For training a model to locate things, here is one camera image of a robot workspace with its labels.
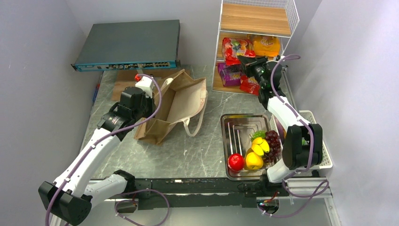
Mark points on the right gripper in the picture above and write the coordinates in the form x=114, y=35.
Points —
x=251, y=62

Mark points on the red snack bag shelf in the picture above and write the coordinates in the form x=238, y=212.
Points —
x=249, y=85
x=233, y=47

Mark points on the brown burlap grocery bag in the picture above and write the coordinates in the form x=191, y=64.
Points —
x=183, y=100

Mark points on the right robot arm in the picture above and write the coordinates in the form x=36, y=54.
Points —
x=302, y=147

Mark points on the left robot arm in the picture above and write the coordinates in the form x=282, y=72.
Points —
x=96, y=149

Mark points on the purple snack bag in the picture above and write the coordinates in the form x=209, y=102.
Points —
x=230, y=74

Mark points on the orange snack bag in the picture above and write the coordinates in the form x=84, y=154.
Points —
x=268, y=46

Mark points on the stainless steel tray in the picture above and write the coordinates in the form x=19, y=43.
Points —
x=237, y=130

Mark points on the green leafy vegetable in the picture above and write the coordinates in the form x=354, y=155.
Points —
x=257, y=134

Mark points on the purple eggplant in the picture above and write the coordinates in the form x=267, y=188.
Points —
x=281, y=131

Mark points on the purple grapes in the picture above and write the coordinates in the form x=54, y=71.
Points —
x=273, y=141

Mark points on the yellow banana bunch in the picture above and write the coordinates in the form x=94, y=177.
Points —
x=260, y=146

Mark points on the yellow lemon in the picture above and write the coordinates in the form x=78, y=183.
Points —
x=253, y=161

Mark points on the red apple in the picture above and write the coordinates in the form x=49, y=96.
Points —
x=236, y=162

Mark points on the wooden base board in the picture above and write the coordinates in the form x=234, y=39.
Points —
x=126, y=78

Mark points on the white plastic basket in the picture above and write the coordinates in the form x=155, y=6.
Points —
x=326, y=162

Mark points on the white wire shelf rack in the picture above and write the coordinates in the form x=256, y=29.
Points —
x=262, y=26

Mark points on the grey network switch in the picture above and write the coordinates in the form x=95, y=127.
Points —
x=129, y=46

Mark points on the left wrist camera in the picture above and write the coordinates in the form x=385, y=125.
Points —
x=145, y=83

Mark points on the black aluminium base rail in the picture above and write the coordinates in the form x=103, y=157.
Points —
x=201, y=192

